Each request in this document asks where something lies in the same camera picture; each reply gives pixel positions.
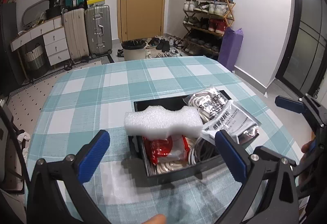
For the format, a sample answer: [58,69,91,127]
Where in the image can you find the white usb cable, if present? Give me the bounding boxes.
[187,137,221,165]

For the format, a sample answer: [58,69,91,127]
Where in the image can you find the white medicine sachet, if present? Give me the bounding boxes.
[201,100,261,146]

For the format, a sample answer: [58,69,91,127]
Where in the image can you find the oval mirror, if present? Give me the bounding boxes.
[21,0,49,28]

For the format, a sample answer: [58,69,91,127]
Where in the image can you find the white foam block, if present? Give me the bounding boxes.
[124,105,203,140]

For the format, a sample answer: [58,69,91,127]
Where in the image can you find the woven laundry basket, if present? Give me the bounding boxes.
[25,44,48,79]

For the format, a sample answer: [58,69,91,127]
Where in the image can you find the person's right hand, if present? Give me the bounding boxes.
[301,140,315,154]

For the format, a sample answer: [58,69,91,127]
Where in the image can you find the black open cardboard box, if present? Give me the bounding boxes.
[124,87,231,185]

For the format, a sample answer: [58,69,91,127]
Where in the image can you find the red white tissue packet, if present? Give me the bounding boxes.
[143,136,190,165]

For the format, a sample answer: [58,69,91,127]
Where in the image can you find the teal checkered tablecloth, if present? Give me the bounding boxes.
[25,56,299,224]

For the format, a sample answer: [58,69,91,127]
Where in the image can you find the adidas shoelaces plastic bag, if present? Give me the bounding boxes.
[183,86,230,123]

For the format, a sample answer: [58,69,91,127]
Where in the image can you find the dark refrigerator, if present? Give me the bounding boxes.
[1,3,23,96]

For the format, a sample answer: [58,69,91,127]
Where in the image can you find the person's left hand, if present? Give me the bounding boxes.
[142,214,166,224]

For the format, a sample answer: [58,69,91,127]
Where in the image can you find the wooden shoe rack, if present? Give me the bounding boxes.
[182,0,236,58]

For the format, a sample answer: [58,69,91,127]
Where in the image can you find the beige suitcase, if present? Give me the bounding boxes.
[63,8,89,61]

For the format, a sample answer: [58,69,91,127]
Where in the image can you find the black trash bin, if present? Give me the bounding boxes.
[121,39,146,61]

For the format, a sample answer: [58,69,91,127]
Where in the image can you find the silver suitcase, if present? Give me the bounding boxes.
[85,5,113,58]

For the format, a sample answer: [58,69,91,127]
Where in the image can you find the purple fabric bag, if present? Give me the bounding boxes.
[218,27,243,72]

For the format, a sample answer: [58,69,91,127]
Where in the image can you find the white drawer desk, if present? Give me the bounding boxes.
[11,16,70,81]

